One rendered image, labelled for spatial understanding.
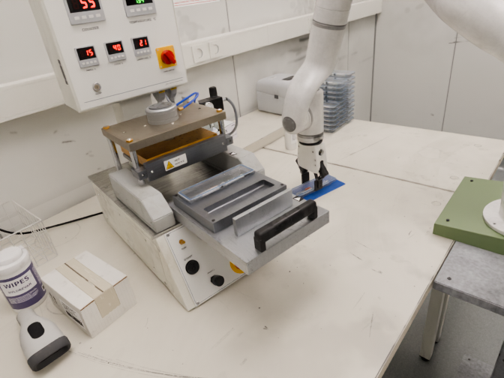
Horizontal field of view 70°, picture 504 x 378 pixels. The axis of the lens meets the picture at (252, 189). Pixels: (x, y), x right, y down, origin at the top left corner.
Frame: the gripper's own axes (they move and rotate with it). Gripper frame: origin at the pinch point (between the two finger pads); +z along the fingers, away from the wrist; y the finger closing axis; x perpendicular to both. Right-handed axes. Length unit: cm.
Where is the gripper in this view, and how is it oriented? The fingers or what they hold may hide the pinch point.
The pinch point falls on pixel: (311, 181)
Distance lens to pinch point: 125.0
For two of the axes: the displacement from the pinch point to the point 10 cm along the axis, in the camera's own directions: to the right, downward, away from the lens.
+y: -5.6, -3.5, 7.5
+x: -8.2, 3.5, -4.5
